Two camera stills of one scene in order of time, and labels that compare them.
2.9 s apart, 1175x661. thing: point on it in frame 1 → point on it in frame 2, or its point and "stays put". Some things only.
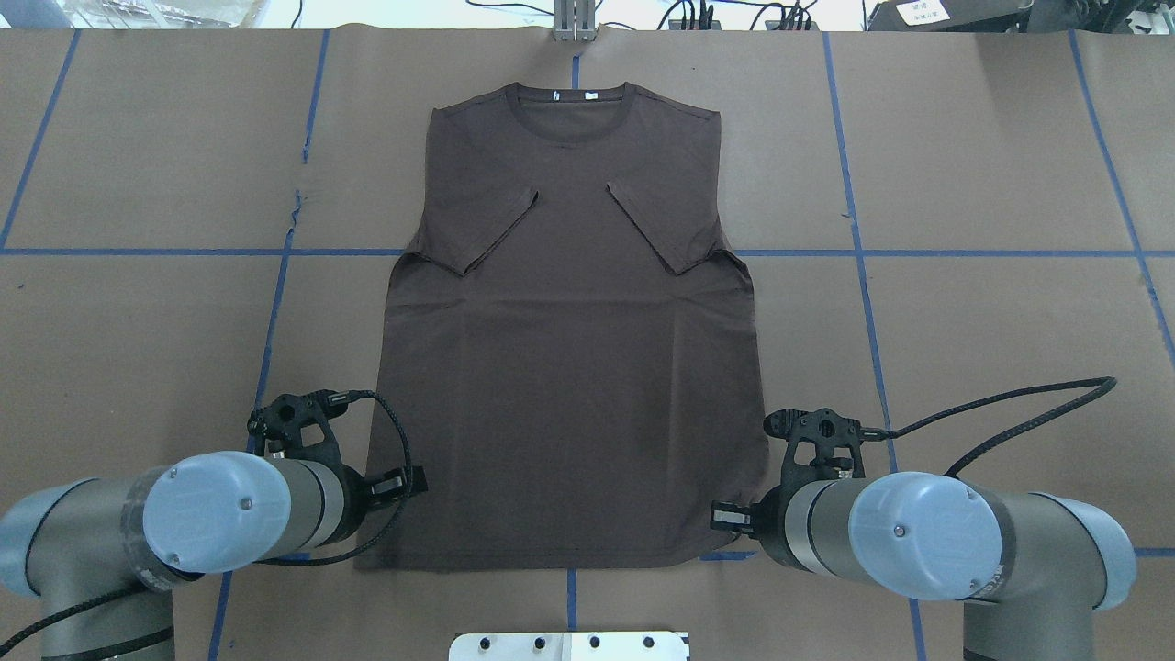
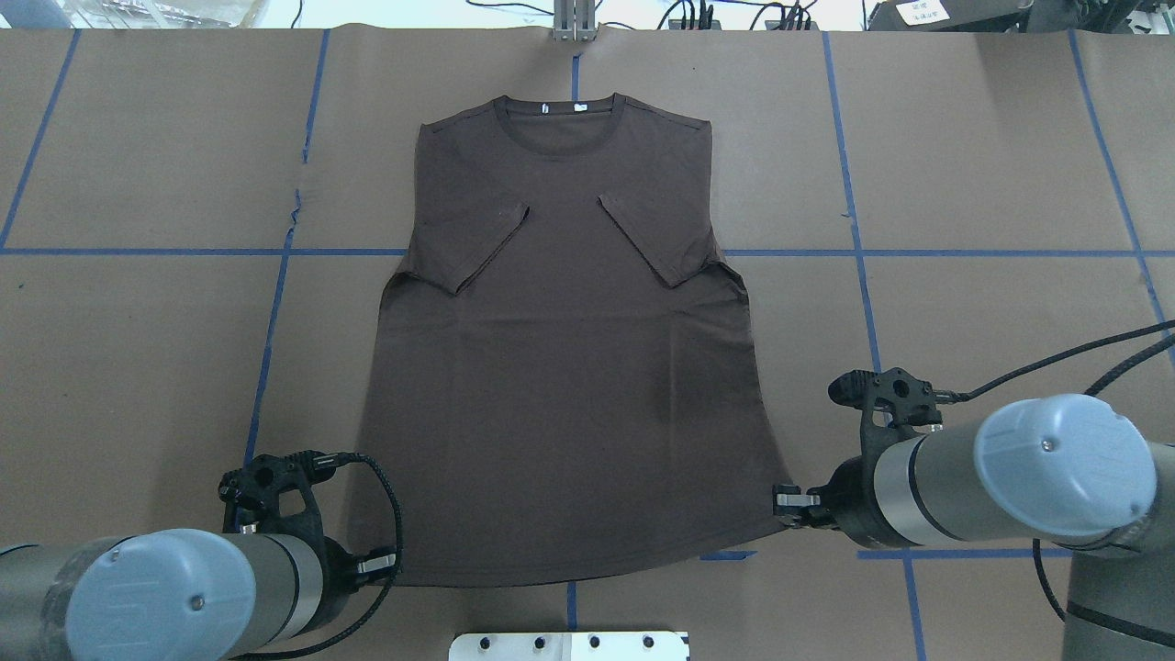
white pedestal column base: x=621 y=645 stays put
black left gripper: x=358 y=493 → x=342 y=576
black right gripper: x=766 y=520 → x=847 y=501
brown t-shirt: x=569 y=372 stays put
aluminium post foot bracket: x=575 y=20 stays put
